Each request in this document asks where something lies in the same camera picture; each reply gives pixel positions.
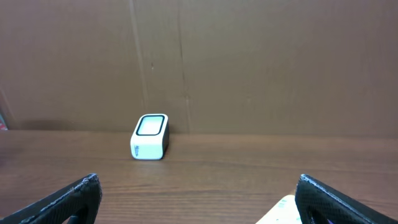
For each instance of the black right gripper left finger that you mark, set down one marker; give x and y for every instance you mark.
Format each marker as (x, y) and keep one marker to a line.
(76, 203)

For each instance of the white barcode scanner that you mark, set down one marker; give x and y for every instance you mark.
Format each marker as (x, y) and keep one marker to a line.
(150, 138)

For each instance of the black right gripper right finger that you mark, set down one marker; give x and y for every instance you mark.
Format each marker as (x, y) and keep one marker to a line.
(319, 203)

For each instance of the white tube gold cap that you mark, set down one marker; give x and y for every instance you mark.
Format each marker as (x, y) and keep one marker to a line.
(283, 212)

